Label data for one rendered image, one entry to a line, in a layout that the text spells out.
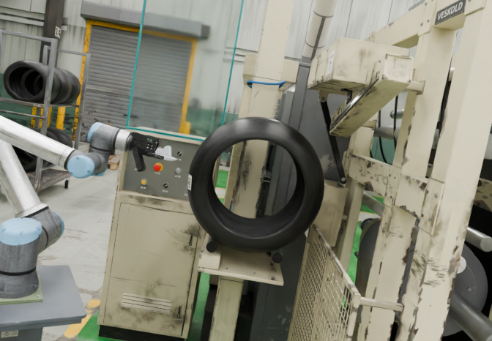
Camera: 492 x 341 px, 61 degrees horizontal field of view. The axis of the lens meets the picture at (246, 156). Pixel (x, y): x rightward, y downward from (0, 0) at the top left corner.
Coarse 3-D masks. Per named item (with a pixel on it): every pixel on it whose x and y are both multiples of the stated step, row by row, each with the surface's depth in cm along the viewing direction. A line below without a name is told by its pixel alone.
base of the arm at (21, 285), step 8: (0, 272) 163; (8, 272) 163; (16, 272) 164; (24, 272) 166; (32, 272) 170; (0, 280) 163; (8, 280) 163; (16, 280) 165; (24, 280) 167; (32, 280) 171; (0, 288) 164; (8, 288) 163; (16, 288) 164; (24, 288) 166; (32, 288) 169; (0, 296) 162; (8, 296) 163; (16, 296) 164; (24, 296) 166
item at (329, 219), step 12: (324, 180) 222; (324, 192) 204; (336, 192) 204; (324, 204) 204; (336, 204) 204; (324, 216) 205; (336, 216) 205; (312, 228) 206; (324, 228) 206; (336, 228) 206; (312, 240) 206; (336, 240) 206
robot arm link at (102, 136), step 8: (96, 128) 177; (104, 128) 177; (112, 128) 179; (88, 136) 177; (96, 136) 177; (104, 136) 176; (112, 136) 177; (96, 144) 177; (104, 144) 178; (112, 144) 177
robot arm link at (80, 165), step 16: (0, 128) 164; (16, 128) 165; (16, 144) 165; (32, 144) 164; (48, 144) 165; (48, 160) 166; (64, 160) 164; (80, 160) 163; (96, 160) 171; (80, 176) 164
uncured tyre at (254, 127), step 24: (240, 120) 173; (264, 120) 172; (216, 144) 169; (288, 144) 169; (192, 168) 173; (312, 168) 170; (192, 192) 173; (312, 192) 171; (216, 216) 173; (240, 216) 203; (288, 216) 200; (312, 216) 174; (216, 240) 177; (240, 240) 173; (264, 240) 173; (288, 240) 175
